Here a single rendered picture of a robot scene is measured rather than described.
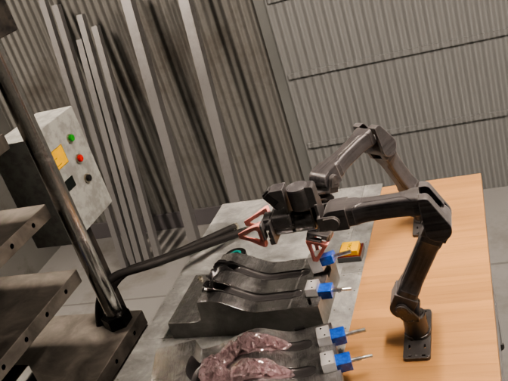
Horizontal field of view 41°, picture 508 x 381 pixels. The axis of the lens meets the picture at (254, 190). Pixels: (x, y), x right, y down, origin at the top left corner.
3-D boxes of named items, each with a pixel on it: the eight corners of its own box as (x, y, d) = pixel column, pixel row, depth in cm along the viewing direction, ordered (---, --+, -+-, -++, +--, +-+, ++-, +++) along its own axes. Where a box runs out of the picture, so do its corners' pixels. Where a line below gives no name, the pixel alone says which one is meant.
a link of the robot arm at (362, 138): (324, 178, 192) (386, 116, 205) (303, 173, 199) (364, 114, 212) (339, 210, 198) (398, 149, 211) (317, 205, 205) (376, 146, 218)
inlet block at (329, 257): (355, 255, 205) (348, 240, 204) (352, 262, 200) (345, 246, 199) (317, 267, 210) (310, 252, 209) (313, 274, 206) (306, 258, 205)
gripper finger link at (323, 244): (302, 261, 203) (305, 233, 200) (308, 252, 209) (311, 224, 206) (324, 267, 201) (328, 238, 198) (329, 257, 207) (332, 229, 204)
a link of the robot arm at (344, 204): (317, 215, 166) (444, 196, 156) (323, 196, 174) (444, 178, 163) (330, 255, 171) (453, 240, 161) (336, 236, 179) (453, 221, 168)
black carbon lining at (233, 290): (313, 272, 211) (305, 247, 207) (302, 305, 198) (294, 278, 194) (213, 280, 224) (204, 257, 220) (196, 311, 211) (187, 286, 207)
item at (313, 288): (354, 291, 197) (350, 276, 195) (352, 301, 193) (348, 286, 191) (311, 294, 202) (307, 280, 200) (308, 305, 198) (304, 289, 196)
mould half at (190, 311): (339, 277, 217) (329, 243, 211) (325, 330, 195) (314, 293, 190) (201, 289, 235) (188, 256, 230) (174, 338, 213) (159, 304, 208)
